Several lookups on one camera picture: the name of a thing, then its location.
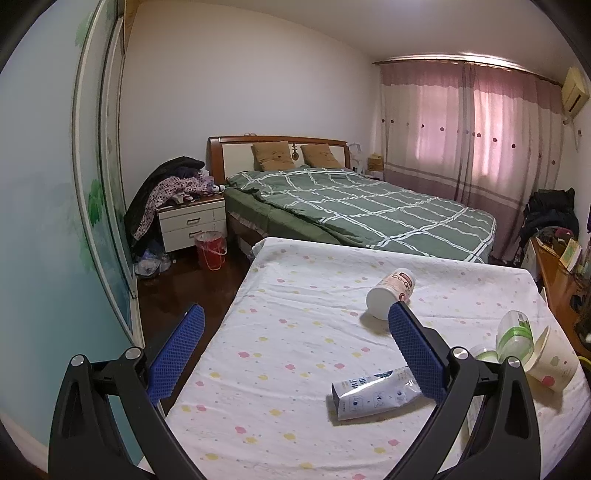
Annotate right brown pillow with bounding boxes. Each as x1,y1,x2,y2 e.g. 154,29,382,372
301,144,343,169

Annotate left brown pillow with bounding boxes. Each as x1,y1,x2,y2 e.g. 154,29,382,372
252,141,294,171

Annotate white bedside cabinet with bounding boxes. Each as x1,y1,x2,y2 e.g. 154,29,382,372
157,194,226,253

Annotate tissue box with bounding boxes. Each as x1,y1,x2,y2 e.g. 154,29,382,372
367,154,384,172

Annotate wall air conditioner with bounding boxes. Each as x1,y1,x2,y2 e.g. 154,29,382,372
561,67,589,118

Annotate wooden side desk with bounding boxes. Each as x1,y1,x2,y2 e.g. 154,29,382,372
530,240,590,358

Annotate white pink yogurt bottle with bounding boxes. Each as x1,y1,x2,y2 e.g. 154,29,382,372
366,268,416,321

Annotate brown pillow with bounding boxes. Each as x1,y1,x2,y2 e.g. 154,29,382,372
252,141,294,171
301,144,343,169

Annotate wooden bed headboard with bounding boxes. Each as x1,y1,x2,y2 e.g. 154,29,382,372
207,135,352,184

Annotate sliding wardrobe door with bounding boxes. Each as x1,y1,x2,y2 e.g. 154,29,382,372
71,1,144,346

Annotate green checked duvet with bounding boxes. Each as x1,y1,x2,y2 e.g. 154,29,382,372
225,167,497,264

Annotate white paper cup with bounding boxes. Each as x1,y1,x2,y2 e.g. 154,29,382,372
524,326,579,392

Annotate pink white curtain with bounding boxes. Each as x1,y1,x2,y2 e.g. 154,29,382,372
379,60,564,261

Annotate red plastic bucket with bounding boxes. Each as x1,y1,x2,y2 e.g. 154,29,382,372
194,231,228,271

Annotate dark clothes on chair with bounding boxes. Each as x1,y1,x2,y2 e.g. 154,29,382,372
519,188,580,250

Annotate pile of clothes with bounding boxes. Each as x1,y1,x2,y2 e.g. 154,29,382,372
124,156,224,261

